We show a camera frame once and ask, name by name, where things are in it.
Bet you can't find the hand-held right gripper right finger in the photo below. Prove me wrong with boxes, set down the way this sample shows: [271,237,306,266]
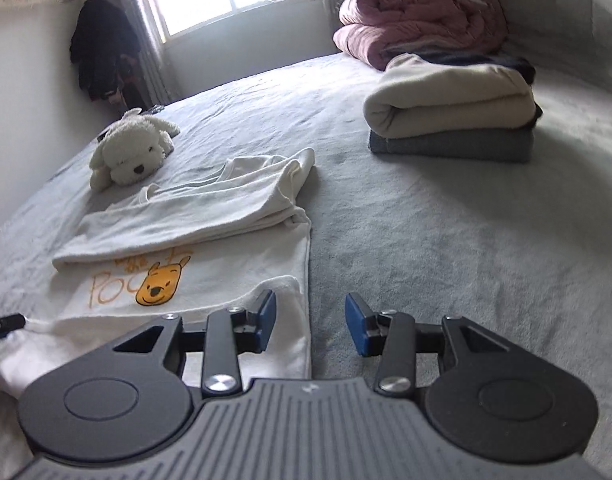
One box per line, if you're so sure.
[345,292,509,396]

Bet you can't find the grey quilted headboard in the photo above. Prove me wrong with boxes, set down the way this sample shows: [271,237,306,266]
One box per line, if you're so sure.
[496,0,612,91]

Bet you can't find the grey curtain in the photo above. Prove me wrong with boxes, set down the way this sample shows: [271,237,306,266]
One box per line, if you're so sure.
[311,0,357,53]
[93,0,179,106]

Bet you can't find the folded grey garment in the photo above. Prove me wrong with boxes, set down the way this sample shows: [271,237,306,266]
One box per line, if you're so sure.
[368,127,533,163]

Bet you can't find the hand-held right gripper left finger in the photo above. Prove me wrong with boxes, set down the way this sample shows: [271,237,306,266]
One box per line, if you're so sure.
[111,288,278,396]

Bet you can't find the dark hanging clothes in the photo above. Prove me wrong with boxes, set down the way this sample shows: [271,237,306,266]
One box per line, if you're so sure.
[68,0,137,106]

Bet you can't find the folded pink quilt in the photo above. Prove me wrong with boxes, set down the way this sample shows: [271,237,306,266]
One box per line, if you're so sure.
[332,0,509,72]

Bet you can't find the white bear print T-shirt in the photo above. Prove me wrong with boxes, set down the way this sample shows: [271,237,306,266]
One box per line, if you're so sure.
[0,147,317,401]

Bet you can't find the grey bed sheet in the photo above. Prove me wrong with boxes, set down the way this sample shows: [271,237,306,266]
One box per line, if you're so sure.
[0,52,612,480]

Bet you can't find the white plush dog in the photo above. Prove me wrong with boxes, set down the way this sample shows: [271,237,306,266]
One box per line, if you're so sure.
[88,108,182,192]

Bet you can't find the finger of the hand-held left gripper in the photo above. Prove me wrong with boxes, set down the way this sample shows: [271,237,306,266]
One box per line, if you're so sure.
[0,312,27,346]

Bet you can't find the folded cream and black garment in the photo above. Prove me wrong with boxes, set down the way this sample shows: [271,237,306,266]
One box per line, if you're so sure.
[363,52,544,139]

